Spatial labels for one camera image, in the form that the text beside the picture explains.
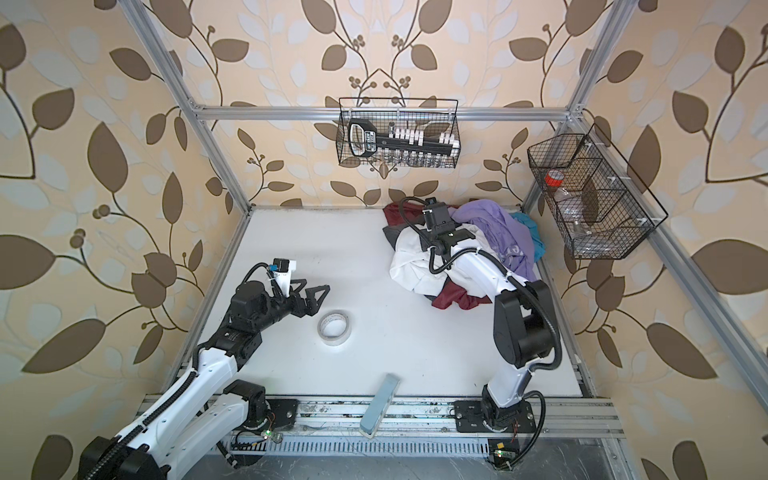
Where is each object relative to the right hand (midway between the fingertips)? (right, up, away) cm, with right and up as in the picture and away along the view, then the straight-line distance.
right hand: (436, 234), depth 92 cm
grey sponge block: (-17, -44, -16) cm, 50 cm away
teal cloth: (+40, -3, +16) cm, 43 cm away
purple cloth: (+26, -1, +10) cm, 28 cm away
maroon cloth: (+5, -19, -2) cm, 19 cm away
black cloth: (-14, +1, +18) cm, 23 cm away
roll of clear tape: (-31, -29, -1) cm, 42 cm away
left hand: (-33, -13, -13) cm, 38 cm away
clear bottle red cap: (+35, +16, -4) cm, 38 cm away
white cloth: (-7, -9, +5) cm, 12 cm away
